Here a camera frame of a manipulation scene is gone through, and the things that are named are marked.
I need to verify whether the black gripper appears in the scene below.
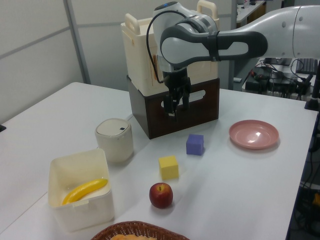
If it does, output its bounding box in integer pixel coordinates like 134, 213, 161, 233
162, 66, 192, 122

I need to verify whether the orange bread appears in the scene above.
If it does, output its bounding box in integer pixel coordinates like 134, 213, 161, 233
111, 233, 155, 240

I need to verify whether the dark brown plastic crate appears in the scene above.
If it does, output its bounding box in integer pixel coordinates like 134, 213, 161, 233
126, 74, 221, 140

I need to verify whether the purple foam cube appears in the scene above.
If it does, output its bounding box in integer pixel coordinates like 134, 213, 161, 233
185, 133, 206, 156

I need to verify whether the yellow foam cube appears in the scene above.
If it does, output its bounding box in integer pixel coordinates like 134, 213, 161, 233
158, 155, 180, 181

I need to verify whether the cream round lidded bin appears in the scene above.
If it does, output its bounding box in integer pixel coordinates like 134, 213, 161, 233
94, 118, 134, 164

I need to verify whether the pink plastic plate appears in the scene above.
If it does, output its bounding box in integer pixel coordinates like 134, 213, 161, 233
228, 119, 280, 151

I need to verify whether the red toy apple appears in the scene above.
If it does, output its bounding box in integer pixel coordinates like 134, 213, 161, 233
149, 182, 174, 209

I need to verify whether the yellow toy banana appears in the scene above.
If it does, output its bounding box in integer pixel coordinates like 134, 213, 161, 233
61, 178, 109, 206

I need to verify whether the brown wicker basket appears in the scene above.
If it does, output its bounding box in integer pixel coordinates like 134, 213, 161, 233
90, 220, 191, 240

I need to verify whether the cream square open container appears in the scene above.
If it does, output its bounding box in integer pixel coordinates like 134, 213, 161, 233
47, 148, 115, 233

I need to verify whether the cream plastic crate with handles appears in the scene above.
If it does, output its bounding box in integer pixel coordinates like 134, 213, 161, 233
120, 0, 221, 96

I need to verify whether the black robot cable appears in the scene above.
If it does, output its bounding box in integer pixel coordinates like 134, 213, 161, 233
146, 10, 191, 85

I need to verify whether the tangle of black cables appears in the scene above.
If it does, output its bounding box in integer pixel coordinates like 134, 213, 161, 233
246, 58, 313, 101

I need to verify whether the black camera stand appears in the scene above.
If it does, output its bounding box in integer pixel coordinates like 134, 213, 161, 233
304, 59, 320, 112

